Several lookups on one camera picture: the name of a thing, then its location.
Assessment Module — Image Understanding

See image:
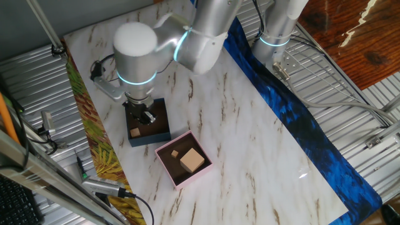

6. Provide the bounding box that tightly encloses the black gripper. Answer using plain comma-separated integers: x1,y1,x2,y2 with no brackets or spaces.
123,96,157,126

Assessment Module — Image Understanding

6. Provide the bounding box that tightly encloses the dark blue cardboard box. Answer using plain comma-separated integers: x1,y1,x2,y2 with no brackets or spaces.
124,97,172,148

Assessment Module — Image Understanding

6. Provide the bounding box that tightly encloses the large wooden cube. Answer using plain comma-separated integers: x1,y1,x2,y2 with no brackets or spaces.
179,147,206,174

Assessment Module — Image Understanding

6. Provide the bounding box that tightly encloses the pink cardboard box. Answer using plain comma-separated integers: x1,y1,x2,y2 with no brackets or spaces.
154,130,214,192

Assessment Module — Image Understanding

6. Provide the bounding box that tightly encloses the yellow green painted cloth strip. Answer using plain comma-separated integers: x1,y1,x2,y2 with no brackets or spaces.
61,39,148,225

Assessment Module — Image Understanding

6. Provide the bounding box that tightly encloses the white marble pattern mat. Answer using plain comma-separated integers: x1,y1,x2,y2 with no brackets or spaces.
63,0,349,225

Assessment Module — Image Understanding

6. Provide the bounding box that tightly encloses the black rod base knob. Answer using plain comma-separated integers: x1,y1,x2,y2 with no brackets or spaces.
51,44,67,58

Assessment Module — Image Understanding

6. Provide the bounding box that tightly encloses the orange pole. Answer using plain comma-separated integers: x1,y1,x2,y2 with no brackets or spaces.
0,91,21,145

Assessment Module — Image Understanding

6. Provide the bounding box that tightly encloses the grey metal rod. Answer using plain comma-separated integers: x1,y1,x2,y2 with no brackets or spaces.
26,0,65,51

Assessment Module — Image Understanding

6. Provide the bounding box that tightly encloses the black keyboard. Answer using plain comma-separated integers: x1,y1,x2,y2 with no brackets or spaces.
0,174,44,225

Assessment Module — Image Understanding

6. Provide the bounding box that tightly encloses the blue painted cloth strip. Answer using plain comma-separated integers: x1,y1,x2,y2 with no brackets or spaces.
190,0,383,225

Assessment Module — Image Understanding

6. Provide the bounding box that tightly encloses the brown wood pattern board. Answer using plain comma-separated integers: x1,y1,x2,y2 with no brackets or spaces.
296,0,400,91

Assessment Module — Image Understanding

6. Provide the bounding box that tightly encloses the black shoe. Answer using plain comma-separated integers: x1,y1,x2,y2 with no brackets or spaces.
381,203,400,225

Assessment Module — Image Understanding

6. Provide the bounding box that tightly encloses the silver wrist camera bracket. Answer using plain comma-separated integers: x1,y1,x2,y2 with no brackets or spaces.
92,76,128,103

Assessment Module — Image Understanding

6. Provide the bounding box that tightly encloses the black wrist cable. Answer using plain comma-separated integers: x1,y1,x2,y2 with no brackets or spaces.
93,52,119,83

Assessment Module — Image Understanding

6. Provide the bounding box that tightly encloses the black camera cable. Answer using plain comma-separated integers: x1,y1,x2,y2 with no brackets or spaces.
123,189,156,225

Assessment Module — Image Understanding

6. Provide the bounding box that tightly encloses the silver ribbed camera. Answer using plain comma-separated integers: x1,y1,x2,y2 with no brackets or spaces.
81,175,126,198

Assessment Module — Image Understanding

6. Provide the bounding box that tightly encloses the aluminium frame beam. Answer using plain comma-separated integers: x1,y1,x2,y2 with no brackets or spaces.
0,128,128,225

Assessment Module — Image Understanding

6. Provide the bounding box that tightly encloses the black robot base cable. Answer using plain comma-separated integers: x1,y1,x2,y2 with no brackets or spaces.
251,0,264,36

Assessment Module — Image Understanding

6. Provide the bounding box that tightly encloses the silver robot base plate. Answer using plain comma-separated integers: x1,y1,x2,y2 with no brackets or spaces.
265,46,303,76

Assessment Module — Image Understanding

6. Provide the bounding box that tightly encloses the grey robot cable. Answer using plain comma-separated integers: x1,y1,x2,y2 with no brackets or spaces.
272,61,398,126

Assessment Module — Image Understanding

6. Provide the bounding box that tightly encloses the aluminium rail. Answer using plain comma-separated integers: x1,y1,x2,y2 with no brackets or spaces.
379,92,400,114
364,120,400,149

